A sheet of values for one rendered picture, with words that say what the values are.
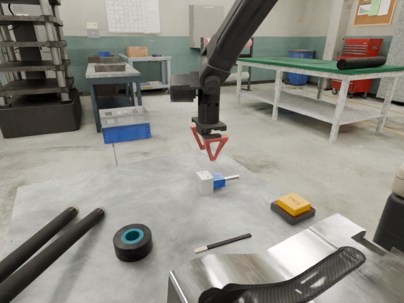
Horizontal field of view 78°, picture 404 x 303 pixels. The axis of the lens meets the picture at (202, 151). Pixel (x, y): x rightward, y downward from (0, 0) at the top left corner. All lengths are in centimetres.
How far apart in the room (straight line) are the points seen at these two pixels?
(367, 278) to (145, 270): 38
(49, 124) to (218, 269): 386
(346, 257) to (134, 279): 38
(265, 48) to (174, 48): 269
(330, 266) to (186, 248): 28
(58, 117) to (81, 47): 280
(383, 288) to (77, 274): 52
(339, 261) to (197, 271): 25
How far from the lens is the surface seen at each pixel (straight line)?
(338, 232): 56
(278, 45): 821
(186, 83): 62
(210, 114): 65
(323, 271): 49
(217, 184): 75
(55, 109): 405
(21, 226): 78
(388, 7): 705
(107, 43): 656
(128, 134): 342
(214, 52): 54
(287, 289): 44
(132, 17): 662
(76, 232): 61
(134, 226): 61
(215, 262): 39
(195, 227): 64
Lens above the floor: 122
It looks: 24 degrees down
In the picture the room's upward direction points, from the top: straight up
